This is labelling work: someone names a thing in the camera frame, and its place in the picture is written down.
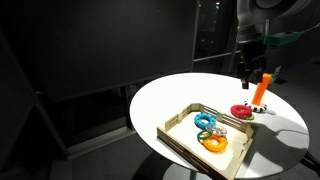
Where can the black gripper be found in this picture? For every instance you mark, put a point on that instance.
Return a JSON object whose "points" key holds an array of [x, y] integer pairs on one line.
{"points": [[252, 61]]}

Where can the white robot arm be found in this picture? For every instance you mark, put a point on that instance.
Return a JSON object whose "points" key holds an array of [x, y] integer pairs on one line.
{"points": [[253, 35]]}

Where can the wooden slatted crate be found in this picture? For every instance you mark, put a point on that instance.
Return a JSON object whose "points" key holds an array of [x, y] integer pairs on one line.
{"points": [[214, 143]]}

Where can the black white striped base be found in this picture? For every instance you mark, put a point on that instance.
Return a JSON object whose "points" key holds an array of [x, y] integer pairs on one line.
{"points": [[256, 108]]}

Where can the orange stacking post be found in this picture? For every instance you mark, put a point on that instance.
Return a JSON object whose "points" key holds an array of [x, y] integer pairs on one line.
{"points": [[260, 89]]}

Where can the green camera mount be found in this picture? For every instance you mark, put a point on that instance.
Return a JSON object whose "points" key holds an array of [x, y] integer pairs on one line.
{"points": [[281, 39]]}

